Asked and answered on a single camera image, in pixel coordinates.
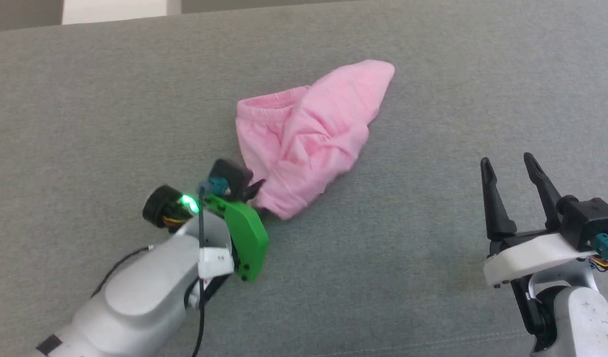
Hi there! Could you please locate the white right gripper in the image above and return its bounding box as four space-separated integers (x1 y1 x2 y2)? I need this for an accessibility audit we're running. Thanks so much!
480 152 600 289

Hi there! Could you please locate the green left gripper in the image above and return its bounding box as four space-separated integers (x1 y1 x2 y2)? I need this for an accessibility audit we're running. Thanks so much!
204 179 270 283

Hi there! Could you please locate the pink garment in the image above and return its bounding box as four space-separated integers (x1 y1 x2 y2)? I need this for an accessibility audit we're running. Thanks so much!
235 60 396 221

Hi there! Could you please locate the grey fabric sofa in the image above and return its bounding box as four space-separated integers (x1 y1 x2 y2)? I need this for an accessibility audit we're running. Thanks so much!
0 0 608 357

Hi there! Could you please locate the white background panel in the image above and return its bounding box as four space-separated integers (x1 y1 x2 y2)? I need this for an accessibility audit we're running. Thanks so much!
61 0 182 25

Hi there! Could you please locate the teal left camera cable plug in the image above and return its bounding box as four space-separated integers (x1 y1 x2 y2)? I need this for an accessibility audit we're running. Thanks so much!
197 179 230 198

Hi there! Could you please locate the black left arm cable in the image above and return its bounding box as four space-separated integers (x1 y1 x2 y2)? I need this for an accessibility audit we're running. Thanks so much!
90 196 208 357

